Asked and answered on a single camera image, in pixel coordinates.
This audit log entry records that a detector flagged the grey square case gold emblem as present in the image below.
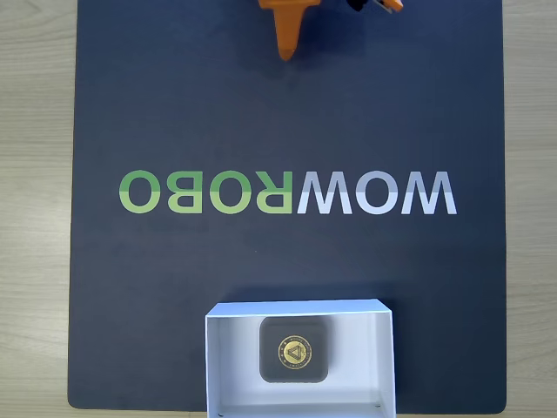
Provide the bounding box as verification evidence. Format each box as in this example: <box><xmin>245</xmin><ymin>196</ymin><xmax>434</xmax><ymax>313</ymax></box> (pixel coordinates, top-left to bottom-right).
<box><xmin>259</xmin><ymin>316</ymin><xmax>330</xmax><ymax>385</ymax></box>

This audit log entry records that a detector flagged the white cardboard box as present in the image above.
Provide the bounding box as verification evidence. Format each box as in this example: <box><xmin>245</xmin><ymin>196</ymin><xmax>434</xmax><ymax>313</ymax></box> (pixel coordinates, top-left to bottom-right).
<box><xmin>204</xmin><ymin>298</ymin><xmax>398</xmax><ymax>418</ymax></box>

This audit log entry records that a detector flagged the orange black camera mount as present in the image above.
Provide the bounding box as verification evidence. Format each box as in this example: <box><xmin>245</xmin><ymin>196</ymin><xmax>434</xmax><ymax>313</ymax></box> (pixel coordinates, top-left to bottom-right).
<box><xmin>346</xmin><ymin>0</ymin><xmax>404</xmax><ymax>14</ymax></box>

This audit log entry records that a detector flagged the dark blue WOWROBO mat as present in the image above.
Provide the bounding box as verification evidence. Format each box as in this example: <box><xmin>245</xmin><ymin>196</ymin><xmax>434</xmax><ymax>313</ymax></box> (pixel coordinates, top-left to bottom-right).
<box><xmin>66</xmin><ymin>0</ymin><xmax>508</xmax><ymax>411</ymax></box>

